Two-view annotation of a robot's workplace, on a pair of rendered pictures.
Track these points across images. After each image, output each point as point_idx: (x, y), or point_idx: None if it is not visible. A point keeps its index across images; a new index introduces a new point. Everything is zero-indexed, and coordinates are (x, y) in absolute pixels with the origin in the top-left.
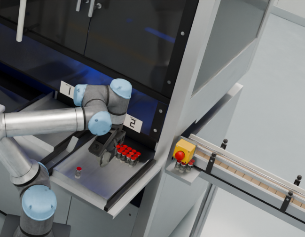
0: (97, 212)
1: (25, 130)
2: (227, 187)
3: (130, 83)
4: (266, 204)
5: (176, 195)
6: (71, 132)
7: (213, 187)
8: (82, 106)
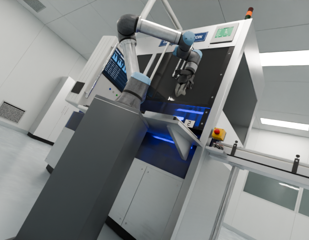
0: (154, 189)
1: (151, 24)
2: (246, 163)
3: (191, 104)
4: (279, 170)
5: (203, 205)
6: None
7: (235, 170)
8: (176, 53)
